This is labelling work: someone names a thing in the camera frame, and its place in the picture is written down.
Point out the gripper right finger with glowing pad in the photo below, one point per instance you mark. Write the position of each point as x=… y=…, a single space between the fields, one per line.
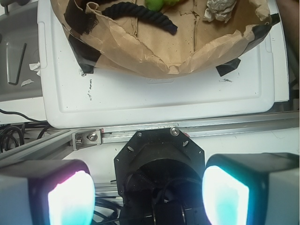
x=252 y=189

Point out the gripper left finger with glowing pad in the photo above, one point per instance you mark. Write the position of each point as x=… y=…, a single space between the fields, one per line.
x=46 y=192

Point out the white plastic tray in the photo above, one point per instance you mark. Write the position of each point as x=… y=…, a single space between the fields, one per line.
x=73 y=99

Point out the grey side tray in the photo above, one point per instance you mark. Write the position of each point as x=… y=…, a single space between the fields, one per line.
x=19 y=27

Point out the black hex key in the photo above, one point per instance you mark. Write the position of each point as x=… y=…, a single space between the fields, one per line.
x=19 y=67

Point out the brown paper bag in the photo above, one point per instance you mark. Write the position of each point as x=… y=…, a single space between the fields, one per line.
x=124 y=35

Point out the crumpled white paper ball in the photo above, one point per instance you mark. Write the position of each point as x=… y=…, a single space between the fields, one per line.
x=220 y=10

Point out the green fuzzy toy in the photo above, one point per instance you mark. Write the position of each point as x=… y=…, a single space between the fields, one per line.
x=157 y=5

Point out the aluminium frame rail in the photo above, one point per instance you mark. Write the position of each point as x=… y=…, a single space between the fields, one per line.
x=264 y=132

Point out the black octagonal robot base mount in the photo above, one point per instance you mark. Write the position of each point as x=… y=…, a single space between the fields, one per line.
x=159 y=177

